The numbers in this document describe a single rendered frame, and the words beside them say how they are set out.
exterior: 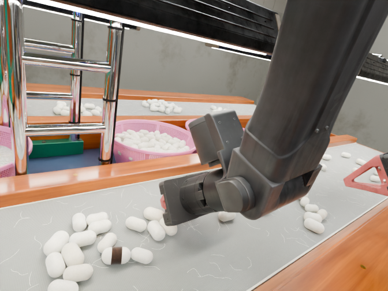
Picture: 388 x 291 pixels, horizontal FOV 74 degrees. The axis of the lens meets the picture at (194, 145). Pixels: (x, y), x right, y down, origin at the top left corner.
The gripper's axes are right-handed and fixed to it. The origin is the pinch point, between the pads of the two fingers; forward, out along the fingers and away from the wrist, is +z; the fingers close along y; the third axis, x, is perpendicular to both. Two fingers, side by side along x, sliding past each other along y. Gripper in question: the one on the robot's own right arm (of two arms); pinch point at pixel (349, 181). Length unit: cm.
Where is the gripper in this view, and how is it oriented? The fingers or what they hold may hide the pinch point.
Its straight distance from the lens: 54.8
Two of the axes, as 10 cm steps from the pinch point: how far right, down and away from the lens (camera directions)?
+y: -7.7, 0.7, -6.3
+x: 2.4, 9.5, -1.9
